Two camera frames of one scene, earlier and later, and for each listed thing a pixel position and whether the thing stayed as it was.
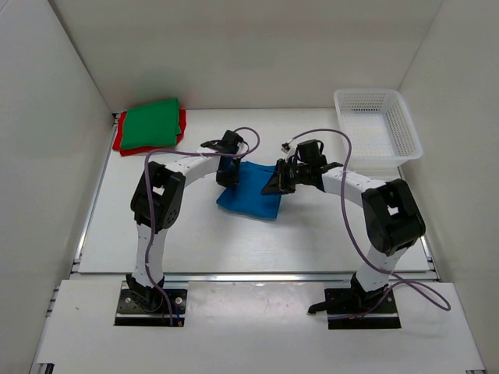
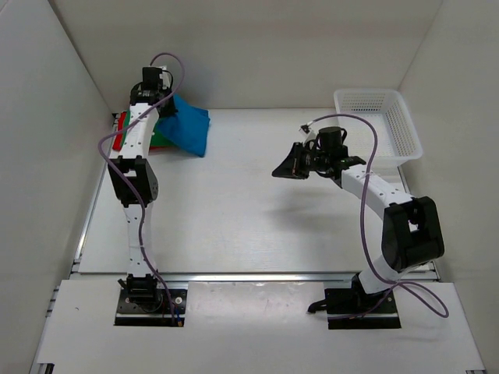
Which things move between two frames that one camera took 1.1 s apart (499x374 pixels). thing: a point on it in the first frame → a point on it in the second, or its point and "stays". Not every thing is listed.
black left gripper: [229, 182] → [171, 111]
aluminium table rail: [258, 277] stays
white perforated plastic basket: [382, 135] stays
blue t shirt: [247, 196] → [188, 128]
